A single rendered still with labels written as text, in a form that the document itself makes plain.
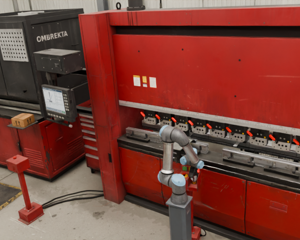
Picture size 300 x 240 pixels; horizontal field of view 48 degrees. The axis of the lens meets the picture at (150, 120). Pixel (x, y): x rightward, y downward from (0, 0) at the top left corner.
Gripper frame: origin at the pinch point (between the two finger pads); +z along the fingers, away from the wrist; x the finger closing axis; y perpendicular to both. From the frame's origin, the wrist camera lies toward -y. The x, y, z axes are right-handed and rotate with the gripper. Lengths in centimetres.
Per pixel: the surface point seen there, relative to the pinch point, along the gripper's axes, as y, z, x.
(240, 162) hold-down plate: 18.5, -15.9, -41.3
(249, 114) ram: 25, -64, -48
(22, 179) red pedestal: -17, 17, 200
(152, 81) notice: 52, -82, 54
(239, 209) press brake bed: 7, 32, -43
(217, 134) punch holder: 30, -38, -18
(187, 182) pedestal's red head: -5.7, -2.9, 4.5
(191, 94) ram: 40, -75, 9
